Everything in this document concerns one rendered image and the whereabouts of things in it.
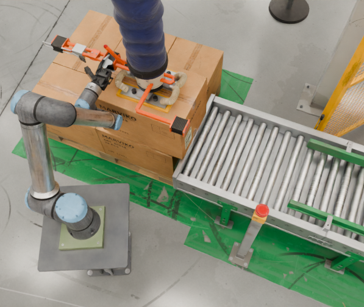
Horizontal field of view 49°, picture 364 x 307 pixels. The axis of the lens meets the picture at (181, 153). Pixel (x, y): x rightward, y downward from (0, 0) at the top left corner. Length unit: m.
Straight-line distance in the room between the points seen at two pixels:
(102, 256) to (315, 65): 2.63
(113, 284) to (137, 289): 0.18
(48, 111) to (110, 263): 0.94
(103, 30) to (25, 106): 1.72
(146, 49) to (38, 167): 0.78
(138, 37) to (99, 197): 0.99
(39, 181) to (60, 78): 1.27
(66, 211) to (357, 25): 2.13
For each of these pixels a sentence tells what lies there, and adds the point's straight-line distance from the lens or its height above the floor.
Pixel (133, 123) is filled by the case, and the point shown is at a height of 0.87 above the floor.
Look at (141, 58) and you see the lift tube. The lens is 2.10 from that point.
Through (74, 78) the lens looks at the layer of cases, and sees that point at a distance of 3.18.
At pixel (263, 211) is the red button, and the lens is 2.07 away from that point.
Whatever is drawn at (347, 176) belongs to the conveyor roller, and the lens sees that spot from 2.82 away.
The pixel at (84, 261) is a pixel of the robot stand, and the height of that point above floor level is 0.75.
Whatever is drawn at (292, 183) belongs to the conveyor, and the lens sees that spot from 2.77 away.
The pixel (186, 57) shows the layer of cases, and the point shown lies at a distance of 3.17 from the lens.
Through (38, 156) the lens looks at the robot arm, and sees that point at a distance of 2.01.
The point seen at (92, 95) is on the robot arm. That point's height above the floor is 1.16.
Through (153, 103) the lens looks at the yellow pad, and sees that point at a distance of 2.35.
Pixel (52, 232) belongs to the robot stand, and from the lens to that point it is 2.44.
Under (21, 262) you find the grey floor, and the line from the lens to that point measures 3.29.
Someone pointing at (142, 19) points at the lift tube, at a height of 1.65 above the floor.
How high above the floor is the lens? 2.98
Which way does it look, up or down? 64 degrees down
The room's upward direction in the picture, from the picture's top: 4 degrees counter-clockwise
